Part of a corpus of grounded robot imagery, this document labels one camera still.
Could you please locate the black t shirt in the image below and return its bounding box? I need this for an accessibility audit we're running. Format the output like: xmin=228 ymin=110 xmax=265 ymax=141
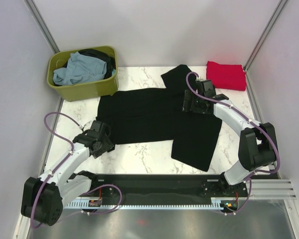
xmin=96 ymin=65 xmax=222 ymax=172

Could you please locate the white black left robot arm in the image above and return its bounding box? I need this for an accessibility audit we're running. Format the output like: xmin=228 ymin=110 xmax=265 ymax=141
xmin=20 ymin=120 xmax=114 ymax=226

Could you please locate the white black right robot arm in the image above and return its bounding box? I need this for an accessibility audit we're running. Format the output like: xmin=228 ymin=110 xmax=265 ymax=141
xmin=183 ymin=79 xmax=278 ymax=196

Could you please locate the folded red t shirt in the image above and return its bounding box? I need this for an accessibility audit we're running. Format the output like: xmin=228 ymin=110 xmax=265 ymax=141
xmin=206 ymin=61 xmax=247 ymax=91

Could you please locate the olive green plastic bin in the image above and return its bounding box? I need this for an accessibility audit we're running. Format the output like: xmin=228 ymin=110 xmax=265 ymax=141
xmin=47 ymin=46 xmax=119 ymax=102

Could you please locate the light blue t shirt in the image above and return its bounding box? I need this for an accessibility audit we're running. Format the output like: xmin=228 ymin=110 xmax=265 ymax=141
xmin=53 ymin=52 xmax=107 ymax=86

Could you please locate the black garment in bin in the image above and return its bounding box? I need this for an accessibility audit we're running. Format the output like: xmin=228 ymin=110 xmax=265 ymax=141
xmin=78 ymin=48 xmax=116 ymax=79

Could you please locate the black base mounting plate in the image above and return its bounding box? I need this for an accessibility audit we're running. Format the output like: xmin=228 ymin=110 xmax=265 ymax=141
xmin=91 ymin=174 xmax=248 ymax=205

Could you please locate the slotted cable duct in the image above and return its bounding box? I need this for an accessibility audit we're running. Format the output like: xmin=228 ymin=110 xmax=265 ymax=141
xmin=65 ymin=198 xmax=239 ymax=210

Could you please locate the aluminium front rail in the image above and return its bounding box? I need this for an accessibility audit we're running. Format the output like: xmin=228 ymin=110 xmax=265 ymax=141
xmin=250 ymin=180 xmax=296 ymax=200

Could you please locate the right aluminium corner post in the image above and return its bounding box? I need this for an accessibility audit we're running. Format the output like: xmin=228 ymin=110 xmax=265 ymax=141
xmin=243 ymin=0 xmax=289 ymax=72

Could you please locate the aluminium corner post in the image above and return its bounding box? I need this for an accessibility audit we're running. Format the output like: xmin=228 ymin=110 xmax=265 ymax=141
xmin=24 ymin=0 xmax=60 ymax=53
xmin=243 ymin=0 xmax=289 ymax=72

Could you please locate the left aluminium corner post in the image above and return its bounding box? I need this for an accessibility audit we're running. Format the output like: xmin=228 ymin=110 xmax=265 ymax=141
xmin=24 ymin=0 xmax=60 ymax=53

